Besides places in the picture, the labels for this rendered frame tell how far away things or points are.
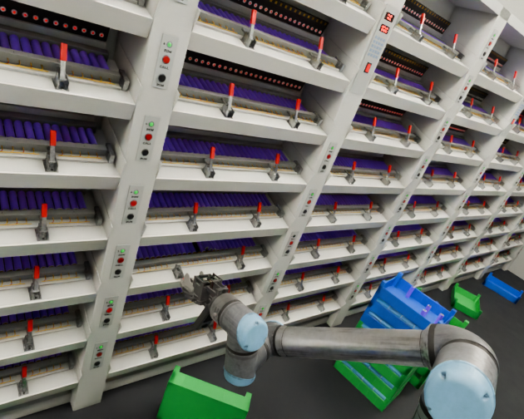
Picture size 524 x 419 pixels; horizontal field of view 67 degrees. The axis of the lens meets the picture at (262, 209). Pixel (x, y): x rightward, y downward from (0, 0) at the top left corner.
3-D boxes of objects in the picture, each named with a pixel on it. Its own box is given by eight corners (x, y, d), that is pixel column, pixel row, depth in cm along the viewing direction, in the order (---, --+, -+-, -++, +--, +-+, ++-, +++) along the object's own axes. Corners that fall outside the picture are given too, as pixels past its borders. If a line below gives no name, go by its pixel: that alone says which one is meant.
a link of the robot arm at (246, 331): (240, 360, 103) (244, 327, 100) (215, 334, 112) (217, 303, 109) (269, 347, 108) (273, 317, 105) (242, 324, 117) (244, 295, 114)
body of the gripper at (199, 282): (213, 271, 126) (234, 288, 117) (209, 295, 128) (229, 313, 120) (192, 274, 121) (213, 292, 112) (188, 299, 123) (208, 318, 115)
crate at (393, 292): (448, 323, 181) (457, 310, 178) (432, 338, 167) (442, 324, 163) (393, 283, 198) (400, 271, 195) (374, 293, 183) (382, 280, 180)
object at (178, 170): (301, 192, 150) (321, 165, 142) (150, 189, 110) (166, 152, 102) (276, 156, 160) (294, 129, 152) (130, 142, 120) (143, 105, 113)
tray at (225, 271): (267, 273, 165) (279, 259, 160) (124, 296, 126) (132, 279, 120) (246, 236, 175) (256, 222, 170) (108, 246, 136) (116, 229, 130)
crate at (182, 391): (231, 446, 147) (235, 427, 154) (248, 411, 139) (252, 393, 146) (155, 418, 147) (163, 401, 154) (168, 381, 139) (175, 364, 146)
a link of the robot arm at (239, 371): (265, 373, 117) (269, 337, 113) (242, 396, 107) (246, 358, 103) (239, 359, 121) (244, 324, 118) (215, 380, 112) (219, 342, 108)
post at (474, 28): (340, 323, 236) (511, 12, 165) (330, 327, 230) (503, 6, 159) (318, 301, 249) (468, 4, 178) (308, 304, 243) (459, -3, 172)
